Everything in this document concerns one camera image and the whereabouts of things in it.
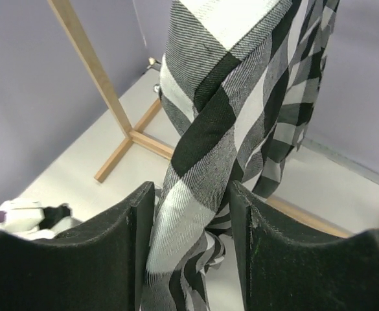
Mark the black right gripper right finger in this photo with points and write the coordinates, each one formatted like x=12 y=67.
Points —
x=286 y=265

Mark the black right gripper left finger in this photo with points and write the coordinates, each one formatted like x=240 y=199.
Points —
x=96 y=265

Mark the black white checkered shirt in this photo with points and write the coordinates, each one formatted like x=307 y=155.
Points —
x=238 y=81

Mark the wooden clothes rack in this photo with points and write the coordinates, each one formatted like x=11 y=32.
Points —
x=344 y=192

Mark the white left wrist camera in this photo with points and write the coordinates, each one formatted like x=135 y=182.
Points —
x=32 y=221

